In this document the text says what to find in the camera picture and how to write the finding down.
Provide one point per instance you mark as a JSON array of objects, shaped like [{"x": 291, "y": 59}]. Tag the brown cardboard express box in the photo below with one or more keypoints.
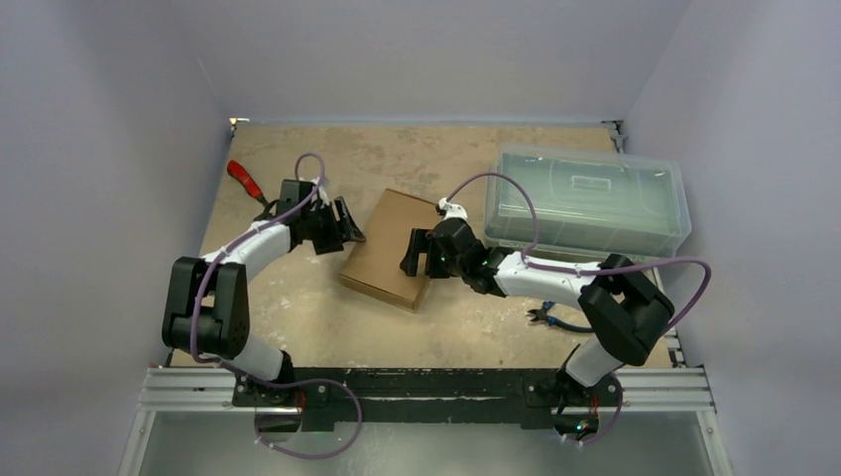
[{"x": 373, "y": 267}]

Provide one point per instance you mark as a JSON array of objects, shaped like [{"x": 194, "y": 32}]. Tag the red black utility knife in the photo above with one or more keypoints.
[{"x": 240, "y": 174}]

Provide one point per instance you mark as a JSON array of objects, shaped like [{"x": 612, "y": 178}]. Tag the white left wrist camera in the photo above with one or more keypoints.
[{"x": 302, "y": 194}]

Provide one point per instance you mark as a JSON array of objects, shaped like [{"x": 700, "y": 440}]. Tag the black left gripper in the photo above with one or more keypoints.
[{"x": 342, "y": 229}]

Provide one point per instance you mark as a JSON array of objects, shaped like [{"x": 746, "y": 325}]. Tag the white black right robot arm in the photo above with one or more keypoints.
[{"x": 626, "y": 312}]

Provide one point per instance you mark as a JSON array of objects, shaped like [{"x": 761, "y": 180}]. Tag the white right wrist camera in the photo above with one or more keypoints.
[{"x": 450, "y": 210}]

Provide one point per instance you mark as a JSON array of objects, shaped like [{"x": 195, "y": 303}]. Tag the blue handled pliers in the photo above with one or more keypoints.
[{"x": 541, "y": 314}]

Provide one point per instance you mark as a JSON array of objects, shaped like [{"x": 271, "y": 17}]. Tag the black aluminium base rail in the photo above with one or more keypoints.
[{"x": 529, "y": 398}]

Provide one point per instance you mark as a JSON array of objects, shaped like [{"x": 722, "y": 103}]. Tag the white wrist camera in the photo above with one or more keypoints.
[
  {"x": 450, "y": 210},
  {"x": 302, "y": 194}
]

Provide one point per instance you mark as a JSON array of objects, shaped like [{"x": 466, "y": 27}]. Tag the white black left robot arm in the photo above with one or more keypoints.
[{"x": 207, "y": 313}]

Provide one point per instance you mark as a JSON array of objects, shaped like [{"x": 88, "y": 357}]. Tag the clear plastic storage bin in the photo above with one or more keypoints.
[{"x": 580, "y": 201}]

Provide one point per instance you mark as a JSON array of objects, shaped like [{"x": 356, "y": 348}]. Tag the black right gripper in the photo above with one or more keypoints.
[{"x": 421, "y": 250}]

